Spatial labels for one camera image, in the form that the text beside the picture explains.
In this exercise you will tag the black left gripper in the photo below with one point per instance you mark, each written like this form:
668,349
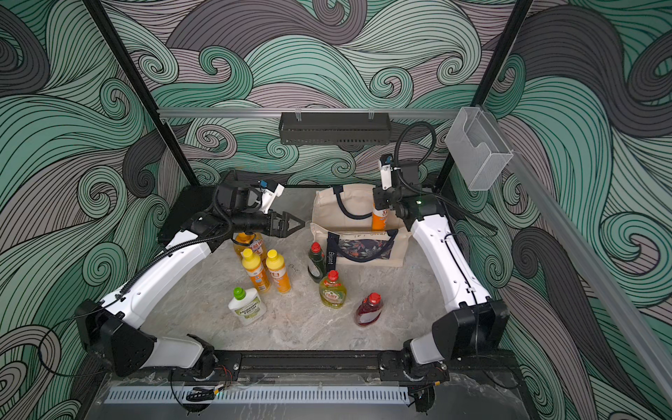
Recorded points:
270,231

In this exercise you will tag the aluminium wall rail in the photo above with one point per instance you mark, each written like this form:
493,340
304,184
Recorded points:
240,112

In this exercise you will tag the white bottle green cap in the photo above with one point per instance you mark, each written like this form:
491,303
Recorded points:
247,305

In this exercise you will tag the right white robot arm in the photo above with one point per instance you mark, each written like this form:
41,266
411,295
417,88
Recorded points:
474,322

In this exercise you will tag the clear plastic wall bin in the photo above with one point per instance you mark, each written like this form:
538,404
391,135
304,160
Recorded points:
478,147

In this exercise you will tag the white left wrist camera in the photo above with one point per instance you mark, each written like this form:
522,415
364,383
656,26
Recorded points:
270,191

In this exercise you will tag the yellow-green soap bottle red cap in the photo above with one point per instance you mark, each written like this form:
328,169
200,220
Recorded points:
332,291

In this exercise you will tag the orange bottle yellow cap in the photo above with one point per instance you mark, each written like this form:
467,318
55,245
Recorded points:
253,265
379,219
276,266

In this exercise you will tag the dark green bottle red cap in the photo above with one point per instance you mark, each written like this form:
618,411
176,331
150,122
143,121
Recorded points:
317,265

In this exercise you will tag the cream canvas shopping bag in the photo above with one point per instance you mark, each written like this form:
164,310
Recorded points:
343,225

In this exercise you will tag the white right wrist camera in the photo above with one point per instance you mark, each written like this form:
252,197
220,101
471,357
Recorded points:
386,167

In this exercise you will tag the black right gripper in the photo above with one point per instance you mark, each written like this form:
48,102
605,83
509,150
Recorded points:
381,203

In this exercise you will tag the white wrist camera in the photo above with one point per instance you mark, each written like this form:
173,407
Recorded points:
270,191
386,167

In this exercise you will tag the large orange soap bottle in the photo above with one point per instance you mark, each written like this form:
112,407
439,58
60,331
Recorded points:
254,242

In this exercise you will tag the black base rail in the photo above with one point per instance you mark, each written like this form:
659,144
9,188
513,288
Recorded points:
387,365

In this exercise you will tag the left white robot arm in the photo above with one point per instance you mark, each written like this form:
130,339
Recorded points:
110,329

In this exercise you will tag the white slotted cable duct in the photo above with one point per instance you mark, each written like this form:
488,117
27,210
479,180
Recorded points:
263,395

